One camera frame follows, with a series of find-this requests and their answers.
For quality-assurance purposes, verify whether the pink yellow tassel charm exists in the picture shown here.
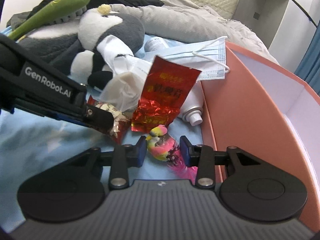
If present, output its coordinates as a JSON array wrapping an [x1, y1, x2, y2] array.
[[146, 125, 197, 184]]

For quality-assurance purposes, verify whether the red floral candy wrapper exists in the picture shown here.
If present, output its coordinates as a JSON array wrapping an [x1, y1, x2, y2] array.
[[87, 95, 131, 144]]

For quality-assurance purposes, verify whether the small panda plush toy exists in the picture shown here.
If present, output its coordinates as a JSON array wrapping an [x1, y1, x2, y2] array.
[[71, 50, 113, 91]]

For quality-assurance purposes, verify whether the clear bag with cream item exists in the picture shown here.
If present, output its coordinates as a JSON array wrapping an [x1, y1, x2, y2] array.
[[99, 57, 153, 113]]

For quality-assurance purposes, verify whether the red foil tea packet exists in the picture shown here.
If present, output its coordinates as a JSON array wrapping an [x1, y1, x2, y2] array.
[[131, 56, 201, 133]]

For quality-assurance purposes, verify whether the blue surgical face mask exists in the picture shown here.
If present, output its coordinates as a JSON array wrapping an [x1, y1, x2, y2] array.
[[159, 36, 230, 81]]

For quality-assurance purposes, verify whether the white paper towel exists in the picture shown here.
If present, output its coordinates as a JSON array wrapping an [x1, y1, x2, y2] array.
[[97, 35, 134, 75]]

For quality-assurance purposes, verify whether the white spray bottle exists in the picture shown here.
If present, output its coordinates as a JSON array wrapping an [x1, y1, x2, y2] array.
[[178, 82, 204, 126]]

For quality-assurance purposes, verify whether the grey penguin plush toy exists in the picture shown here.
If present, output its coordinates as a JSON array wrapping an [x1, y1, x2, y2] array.
[[18, 4, 145, 75]]

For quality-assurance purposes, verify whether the blue patterned bed sheet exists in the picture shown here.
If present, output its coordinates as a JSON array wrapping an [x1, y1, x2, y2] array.
[[0, 24, 226, 233]]

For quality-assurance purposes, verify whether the salmon pink cardboard box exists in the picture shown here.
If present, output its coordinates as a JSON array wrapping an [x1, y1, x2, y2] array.
[[201, 42, 319, 231]]

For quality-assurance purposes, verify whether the green plush back scratcher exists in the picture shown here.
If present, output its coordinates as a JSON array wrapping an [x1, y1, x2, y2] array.
[[7, 0, 90, 41]]

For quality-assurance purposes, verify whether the small white medicine bottle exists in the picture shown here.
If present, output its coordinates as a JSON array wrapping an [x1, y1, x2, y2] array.
[[144, 37, 169, 52]]

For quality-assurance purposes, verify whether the blue curtain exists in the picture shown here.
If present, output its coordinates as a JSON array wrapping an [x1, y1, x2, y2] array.
[[294, 25, 320, 95]]

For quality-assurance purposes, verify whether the grey duvet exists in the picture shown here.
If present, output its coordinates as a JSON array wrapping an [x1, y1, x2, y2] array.
[[111, 0, 278, 63]]

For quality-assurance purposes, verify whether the grey white wardrobe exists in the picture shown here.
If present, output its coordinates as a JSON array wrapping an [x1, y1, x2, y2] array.
[[233, 0, 319, 72]]

